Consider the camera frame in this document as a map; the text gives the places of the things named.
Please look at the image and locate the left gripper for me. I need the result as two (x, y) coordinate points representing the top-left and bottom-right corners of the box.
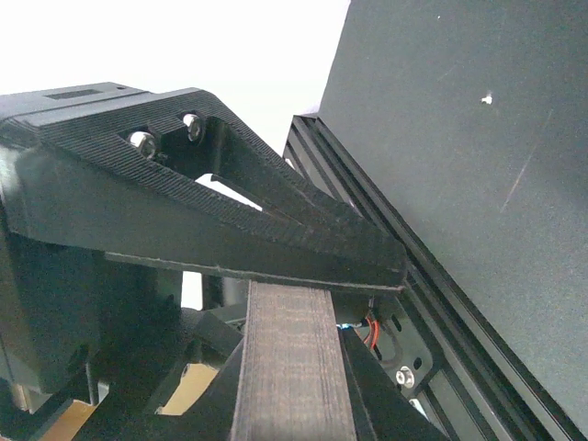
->
(0, 81), (244, 441)

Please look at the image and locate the blue playing card deck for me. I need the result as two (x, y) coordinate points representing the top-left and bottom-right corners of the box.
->
(231, 282), (356, 440)

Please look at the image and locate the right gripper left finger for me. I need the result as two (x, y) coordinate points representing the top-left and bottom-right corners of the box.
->
(77, 343), (243, 440)

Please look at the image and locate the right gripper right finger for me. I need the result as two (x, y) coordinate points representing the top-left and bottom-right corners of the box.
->
(339, 329), (447, 440)

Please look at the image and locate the black aluminium rail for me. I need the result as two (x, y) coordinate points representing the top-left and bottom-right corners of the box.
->
(284, 116), (587, 440)

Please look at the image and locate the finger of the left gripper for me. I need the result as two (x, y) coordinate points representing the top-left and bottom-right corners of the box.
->
(1, 86), (407, 292)

